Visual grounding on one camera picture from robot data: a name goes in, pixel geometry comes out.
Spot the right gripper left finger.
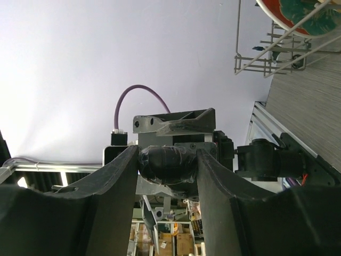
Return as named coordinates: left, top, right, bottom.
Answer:
left=1, top=146, right=139, bottom=255

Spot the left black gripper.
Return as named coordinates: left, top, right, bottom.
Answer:
left=133, top=108, right=234, bottom=199

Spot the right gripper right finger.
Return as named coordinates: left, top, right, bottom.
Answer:
left=197, top=150, right=340, bottom=255

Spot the white round plate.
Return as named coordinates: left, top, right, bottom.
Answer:
left=256, top=0, right=340, bottom=38

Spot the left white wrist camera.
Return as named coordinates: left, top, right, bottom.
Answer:
left=102, top=129, right=128, bottom=166

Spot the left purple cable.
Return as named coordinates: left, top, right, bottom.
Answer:
left=113, top=84, right=172, bottom=131

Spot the grey wire dish rack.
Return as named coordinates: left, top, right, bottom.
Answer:
left=234, top=1, right=340, bottom=78

